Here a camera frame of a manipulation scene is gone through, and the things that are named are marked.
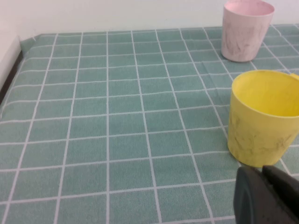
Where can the green checked tablecloth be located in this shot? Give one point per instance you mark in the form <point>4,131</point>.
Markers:
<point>121,130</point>

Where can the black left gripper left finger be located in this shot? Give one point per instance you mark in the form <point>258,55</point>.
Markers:
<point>252,200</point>

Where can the yellow marbled cup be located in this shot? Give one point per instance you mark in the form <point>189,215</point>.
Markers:
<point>259,140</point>

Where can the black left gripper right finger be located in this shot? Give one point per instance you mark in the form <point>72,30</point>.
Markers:
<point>285,186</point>

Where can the pink marbled cup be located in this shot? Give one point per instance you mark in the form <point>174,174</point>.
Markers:
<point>243,35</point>

